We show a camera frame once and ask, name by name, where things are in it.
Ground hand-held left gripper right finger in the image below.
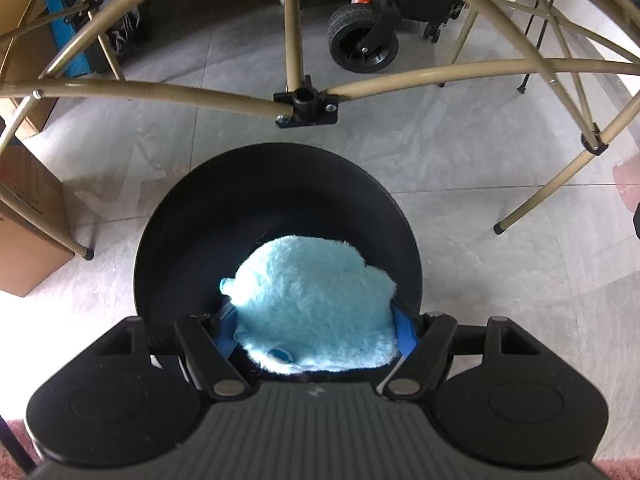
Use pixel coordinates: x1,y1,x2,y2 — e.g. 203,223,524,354
382,305,538,402

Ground blue cardboard box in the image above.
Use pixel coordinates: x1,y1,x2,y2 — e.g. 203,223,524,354
44,0,118,78

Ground red patterned rug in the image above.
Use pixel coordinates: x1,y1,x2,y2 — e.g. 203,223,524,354
0,162,640,480

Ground light blue plush toy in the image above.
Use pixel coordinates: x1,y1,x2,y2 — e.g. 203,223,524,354
220,234,399,375

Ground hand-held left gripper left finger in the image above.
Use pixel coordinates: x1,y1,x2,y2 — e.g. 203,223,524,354
97,305,253,402

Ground plain brown cardboard box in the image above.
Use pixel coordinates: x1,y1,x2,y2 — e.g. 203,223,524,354
0,147,76,298

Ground tall brown cardboard box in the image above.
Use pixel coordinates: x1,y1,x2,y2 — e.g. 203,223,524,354
0,0,66,141

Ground black round bin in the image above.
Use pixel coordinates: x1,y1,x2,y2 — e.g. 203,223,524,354
134,143,426,376

